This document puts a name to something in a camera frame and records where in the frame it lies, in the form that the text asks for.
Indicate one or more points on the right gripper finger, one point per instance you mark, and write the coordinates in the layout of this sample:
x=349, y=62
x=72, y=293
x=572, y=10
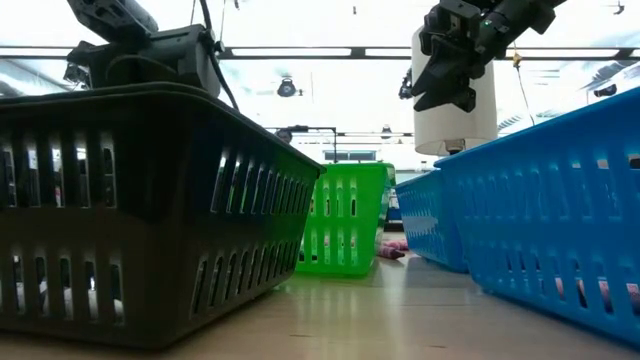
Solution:
x=460, y=85
x=430, y=70

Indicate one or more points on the purple crayon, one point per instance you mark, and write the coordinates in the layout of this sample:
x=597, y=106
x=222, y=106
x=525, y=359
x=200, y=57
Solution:
x=390, y=253

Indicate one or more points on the grey crayon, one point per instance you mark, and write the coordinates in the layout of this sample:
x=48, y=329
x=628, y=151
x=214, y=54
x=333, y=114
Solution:
x=65, y=300

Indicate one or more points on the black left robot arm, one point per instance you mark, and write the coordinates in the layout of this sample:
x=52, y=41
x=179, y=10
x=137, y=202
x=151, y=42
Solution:
x=115, y=17

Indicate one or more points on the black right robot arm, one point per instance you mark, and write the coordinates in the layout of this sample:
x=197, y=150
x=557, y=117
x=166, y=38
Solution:
x=525, y=15

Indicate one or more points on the white shade table lamp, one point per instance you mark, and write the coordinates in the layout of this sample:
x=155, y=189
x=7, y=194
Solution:
x=450, y=130

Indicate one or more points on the small black ceiling fixture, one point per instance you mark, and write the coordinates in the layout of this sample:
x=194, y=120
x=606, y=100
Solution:
x=385, y=131

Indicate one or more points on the blue plastic basket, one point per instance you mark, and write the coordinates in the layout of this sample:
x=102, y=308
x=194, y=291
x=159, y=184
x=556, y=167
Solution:
x=550, y=150
x=425, y=220

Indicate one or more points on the black dome ceiling fixture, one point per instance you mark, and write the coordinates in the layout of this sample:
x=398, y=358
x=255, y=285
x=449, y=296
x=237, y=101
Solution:
x=286, y=87

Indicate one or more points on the black metal stand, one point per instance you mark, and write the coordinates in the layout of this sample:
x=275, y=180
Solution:
x=320, y=128

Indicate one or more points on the green plastic basket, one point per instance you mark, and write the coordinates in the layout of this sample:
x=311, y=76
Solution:
x=345, y=172

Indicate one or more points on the person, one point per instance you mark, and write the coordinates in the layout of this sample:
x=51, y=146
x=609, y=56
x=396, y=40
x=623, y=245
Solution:
x=284, y=135

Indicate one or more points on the black plastic basket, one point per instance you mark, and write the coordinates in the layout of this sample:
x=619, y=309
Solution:
x=150, y=200

